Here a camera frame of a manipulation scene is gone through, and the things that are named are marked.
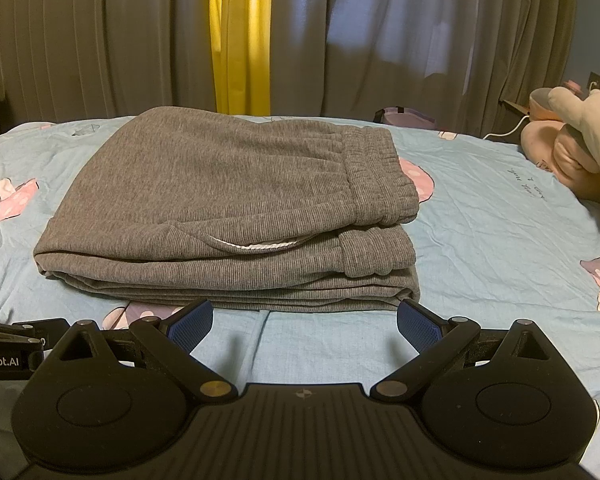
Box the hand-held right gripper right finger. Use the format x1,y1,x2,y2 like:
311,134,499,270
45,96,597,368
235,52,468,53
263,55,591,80
369,298,564,404

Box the purple bag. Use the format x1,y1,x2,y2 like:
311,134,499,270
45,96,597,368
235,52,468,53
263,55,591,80
374,106,437,128

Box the light blue printed bedsheet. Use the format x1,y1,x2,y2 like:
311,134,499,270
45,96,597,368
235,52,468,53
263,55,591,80
0,114,600,480

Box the grey pants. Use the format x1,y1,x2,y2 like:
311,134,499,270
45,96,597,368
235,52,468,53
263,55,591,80
32,105,421,314

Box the white charging cable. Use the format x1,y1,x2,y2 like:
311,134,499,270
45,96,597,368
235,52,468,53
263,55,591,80
482,79,600,142

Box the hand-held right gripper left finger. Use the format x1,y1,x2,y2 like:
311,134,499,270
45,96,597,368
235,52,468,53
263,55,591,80
50,298,234,404

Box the yellow curtain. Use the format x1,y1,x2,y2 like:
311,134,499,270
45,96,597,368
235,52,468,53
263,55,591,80
207,0,275,116

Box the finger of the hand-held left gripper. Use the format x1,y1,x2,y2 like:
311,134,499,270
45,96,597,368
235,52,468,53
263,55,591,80
0,317,70,351

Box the pink plush toy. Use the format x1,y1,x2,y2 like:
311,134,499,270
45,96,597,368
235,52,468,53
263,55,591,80
521,87,600,205

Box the grey curtain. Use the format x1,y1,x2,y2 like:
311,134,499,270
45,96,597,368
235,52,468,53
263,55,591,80
269,0,578,137
0,0,217,126

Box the beige plush rabbit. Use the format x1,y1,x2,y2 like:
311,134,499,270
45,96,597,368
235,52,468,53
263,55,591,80
549,85,600,181

